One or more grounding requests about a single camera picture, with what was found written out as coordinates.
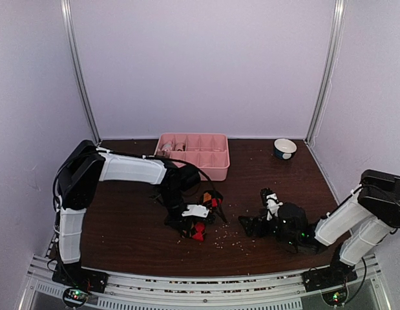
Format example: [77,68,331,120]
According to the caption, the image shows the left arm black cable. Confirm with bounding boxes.
[102,150,229,223]

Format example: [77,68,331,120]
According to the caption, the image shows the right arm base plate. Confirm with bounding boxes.
[302,267,357,307]

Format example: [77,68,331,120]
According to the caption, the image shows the aluminium frame post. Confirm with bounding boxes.
[306,0,346,147]
[60,0,101,145]

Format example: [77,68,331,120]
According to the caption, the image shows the rolled socks in tray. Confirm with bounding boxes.
[158,141,174,153]

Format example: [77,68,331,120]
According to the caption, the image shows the aluminium front rail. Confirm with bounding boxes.
[16,255,394,309]

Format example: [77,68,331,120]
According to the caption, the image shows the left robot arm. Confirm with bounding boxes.
[52,140,212,287]

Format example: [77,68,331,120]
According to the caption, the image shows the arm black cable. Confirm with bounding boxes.
[102,150,229,223]
[357,180,400,214]

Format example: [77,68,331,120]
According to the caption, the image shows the beige striped sock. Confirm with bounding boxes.
[174,142,186,152]

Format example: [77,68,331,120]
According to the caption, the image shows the argyle black red sock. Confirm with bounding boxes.
[182,190,223,242]

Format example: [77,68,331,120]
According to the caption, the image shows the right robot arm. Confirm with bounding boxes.
[238,169,400,285]

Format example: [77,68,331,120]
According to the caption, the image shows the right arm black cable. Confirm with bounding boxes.
[357,180,400,214]

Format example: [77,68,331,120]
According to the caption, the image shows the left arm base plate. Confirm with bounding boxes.
[52,269,109,308]

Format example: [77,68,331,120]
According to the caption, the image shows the pink divided organizer tray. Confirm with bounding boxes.
[154,133,230,181]

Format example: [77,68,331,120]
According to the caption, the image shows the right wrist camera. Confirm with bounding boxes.
[260,188,283,221]

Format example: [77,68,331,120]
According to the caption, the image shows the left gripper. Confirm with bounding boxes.
[159,187,193,238]

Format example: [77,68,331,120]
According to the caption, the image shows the left aluminium frame post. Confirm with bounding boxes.
[60,0,101,145]

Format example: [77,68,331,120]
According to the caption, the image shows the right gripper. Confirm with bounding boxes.
[239,209,299,247]

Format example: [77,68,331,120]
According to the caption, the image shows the white and teal bowl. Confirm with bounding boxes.
[273,138,297,160]

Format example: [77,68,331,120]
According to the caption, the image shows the right aluminium frame post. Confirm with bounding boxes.
[306,0,346,147]

